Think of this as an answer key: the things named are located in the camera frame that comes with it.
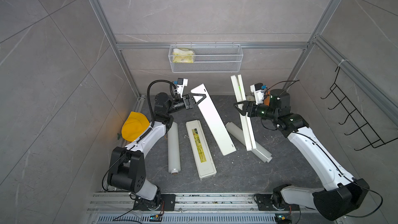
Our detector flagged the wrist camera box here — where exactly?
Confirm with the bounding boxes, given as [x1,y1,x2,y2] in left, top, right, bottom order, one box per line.
[250,83,267,104]
[174,78,188,97]

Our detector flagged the white dispenser base tray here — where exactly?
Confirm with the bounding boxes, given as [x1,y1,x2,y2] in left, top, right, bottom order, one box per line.
[191,84,236,156]

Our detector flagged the closed white wrap dispenser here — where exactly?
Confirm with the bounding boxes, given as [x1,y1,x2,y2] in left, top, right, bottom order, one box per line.
[186,120,217,180]

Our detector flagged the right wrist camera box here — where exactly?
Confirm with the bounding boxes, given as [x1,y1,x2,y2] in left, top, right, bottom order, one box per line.
[250,83,267,104]

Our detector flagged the black wire hook rack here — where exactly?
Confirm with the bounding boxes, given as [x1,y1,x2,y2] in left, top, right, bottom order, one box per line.
[321,66,398,151]

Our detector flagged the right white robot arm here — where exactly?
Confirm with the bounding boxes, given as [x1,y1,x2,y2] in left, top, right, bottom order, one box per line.
[234,86,370,221]

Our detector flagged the yellow bucket hat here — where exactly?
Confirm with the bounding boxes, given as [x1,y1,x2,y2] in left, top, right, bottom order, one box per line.
[121,112,150,142]

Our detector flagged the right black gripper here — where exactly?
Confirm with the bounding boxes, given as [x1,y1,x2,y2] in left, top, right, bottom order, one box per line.
[233,101,276,123]

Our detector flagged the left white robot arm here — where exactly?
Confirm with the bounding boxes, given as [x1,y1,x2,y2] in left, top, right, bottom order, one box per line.
[104,79,207,205]

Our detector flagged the wire mesh wall basket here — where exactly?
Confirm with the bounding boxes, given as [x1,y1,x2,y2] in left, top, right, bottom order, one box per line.
[168,44,244,73]

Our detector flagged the orange plush toy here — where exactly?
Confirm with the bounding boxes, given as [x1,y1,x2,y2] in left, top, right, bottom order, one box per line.
[263,95,270,105]

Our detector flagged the yellow wipes packet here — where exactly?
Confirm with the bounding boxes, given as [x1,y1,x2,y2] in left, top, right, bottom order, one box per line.
[172,48,195,63]

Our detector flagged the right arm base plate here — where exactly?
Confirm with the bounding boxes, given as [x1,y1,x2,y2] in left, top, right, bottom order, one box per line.
[254,193,300,211]

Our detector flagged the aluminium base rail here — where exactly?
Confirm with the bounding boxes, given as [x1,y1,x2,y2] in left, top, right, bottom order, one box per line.
[82,192,329,224]

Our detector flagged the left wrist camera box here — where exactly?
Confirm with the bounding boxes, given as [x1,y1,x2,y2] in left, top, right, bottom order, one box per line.
[174,78,188,97]

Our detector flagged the white dispenser lid with label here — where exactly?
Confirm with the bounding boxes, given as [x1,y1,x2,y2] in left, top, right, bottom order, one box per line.
[231,75,257,151]

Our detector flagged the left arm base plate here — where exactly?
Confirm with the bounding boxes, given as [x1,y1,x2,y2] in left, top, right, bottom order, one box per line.
[133,194,176,211]

